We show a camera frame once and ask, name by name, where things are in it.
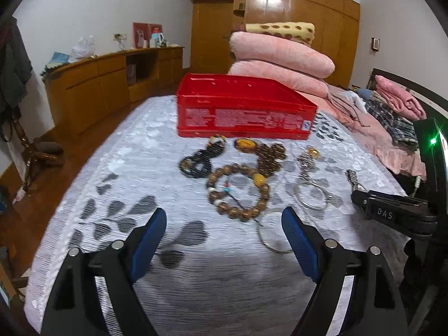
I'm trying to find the white floral table cloth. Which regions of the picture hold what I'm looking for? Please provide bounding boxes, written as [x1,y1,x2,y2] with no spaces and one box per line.
[24,96,407,335]

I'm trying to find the pink bed cover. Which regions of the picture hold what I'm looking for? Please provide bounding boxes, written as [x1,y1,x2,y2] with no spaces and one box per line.
[303,93,427,180]

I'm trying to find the red plastic box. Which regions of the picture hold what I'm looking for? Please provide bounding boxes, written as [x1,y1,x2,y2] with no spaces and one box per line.
[176,73,318,140]

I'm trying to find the amber pendant brown bead necklace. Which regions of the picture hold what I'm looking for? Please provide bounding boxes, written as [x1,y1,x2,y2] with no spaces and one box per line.
[233,137,288,178]

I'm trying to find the wall phone unit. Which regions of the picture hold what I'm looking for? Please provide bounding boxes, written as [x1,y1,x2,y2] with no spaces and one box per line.
[370,37,381,52]

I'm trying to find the dark wooden headboard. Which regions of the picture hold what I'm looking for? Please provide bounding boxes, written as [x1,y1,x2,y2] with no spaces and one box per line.
[367,68,447,121]

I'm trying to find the wall socket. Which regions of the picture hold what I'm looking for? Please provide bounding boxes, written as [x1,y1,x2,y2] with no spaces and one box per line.
[114,33,127,41]

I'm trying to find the pink folded towel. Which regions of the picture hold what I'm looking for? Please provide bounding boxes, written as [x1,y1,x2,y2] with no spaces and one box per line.
[374,75,427,122]

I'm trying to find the lower pink folded quilt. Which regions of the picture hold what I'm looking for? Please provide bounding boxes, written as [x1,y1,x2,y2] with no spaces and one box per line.
[228,60,330,98]

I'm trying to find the brown slippers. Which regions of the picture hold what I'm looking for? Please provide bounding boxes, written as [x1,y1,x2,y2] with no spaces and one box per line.
[33,142,64,155]

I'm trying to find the thin silver bangle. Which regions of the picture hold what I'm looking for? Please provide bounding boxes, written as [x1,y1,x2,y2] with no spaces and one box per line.
[295,180,332,211]

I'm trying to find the plaid folded clothes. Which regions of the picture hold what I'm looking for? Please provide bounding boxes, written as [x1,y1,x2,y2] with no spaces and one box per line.
[365,99,418,151]

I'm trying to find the white plastic bag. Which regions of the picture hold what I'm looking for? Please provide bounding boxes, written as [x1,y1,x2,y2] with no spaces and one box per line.
[68,36,96,63]

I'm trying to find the wooden wardrobe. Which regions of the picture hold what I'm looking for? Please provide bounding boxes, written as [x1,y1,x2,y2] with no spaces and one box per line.
[183,0,361,90]

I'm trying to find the red photo frames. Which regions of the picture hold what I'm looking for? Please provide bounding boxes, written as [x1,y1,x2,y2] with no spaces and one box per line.
[133,22,162,49]

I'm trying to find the yellow brown spotted blanket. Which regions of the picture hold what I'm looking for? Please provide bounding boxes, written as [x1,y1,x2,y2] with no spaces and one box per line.
[244,22,316,46]

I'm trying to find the wooden coat stand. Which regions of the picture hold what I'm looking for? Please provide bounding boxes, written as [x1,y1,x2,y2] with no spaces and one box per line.
[1,108,64,195]

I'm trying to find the dark grey jacket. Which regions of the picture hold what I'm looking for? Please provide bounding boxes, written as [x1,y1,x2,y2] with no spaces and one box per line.
[1,17,33,142]

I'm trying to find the silver chain yellow bead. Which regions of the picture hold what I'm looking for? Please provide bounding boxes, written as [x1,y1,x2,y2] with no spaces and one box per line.
[297,146,320,182]

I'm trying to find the white blue kettle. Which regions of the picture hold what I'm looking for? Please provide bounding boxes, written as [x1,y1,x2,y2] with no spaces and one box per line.
[150,26,165,48]

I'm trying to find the long wooden sideboard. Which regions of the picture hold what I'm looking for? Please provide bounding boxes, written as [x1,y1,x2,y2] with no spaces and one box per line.
[43,45,185,137]

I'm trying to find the black bead necklace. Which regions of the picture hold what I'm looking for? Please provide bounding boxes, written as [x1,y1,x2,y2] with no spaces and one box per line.
[178,134,228,178]

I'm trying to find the large silver bangle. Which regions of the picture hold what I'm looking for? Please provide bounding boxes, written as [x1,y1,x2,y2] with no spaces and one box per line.
[257,208,292,255]

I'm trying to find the silver wrist watch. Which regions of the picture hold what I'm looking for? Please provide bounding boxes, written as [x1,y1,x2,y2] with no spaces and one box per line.
[346,169,368,193]

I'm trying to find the large brown wooden bead bracelet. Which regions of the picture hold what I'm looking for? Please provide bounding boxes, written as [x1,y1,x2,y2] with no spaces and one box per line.
[205,163,271,222]

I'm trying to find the beige folded cloth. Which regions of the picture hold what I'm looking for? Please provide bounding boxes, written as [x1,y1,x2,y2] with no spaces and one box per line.
[327,86,368,127]

